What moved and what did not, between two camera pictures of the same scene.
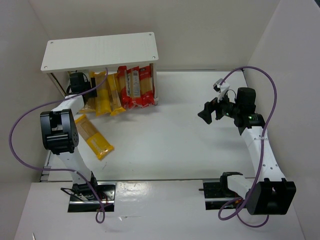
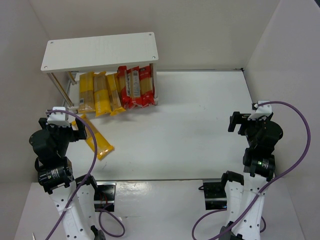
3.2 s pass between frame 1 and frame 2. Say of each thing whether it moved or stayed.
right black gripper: moved
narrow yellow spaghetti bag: stayed
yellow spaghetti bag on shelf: stayed
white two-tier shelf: stayed
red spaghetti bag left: stayed
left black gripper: moved
